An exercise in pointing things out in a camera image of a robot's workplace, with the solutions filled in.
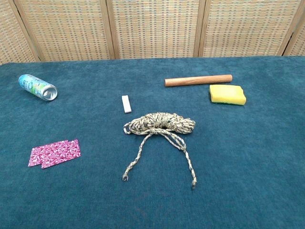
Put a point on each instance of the woven folding screen panel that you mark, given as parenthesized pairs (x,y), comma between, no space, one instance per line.
(299,45)
(245,28)
(66,28)
(155,28)
(9,35)

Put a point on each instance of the small white block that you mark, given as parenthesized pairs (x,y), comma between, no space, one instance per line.
(126,103)

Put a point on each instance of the blue table cloth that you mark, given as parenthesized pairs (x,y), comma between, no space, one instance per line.
(214,167)

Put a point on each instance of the yellow sponge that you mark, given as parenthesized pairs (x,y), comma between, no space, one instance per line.
(226,94)

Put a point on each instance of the brown wooden stick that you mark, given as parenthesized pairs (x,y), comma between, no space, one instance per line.
(197,80)

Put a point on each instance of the pink patterned card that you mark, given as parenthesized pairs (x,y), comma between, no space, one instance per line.
(68,154)
(35,155)

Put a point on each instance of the light blue drink can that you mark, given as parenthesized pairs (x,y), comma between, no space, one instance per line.
(33,84)

